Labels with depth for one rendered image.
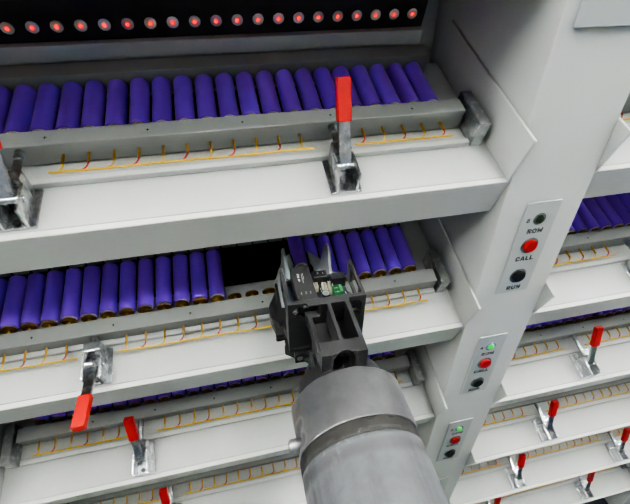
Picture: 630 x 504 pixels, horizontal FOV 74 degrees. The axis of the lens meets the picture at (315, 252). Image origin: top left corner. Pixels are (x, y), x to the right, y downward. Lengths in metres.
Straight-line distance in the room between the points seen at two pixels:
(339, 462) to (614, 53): 0.38
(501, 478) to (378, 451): 0.87
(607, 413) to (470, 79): 0.79
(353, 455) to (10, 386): 0.39
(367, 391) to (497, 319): 0.30
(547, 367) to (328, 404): 0.56
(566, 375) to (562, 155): 0.46
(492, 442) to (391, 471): 0.67
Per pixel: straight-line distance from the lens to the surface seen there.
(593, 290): 0.68
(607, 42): 0.44
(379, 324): 0.52
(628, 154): 0.55
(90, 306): 0.54
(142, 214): 0.37
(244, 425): 0.67
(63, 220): 0.39
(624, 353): 0.91
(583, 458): 1.26
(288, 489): 0.85
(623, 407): 1.11
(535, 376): 0.80
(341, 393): 0.31
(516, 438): 0.97
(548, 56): 0.41
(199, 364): 0.50
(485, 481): 1.13
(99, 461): 0.70
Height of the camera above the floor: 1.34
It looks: 37 degrees down
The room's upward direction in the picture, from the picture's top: straight up
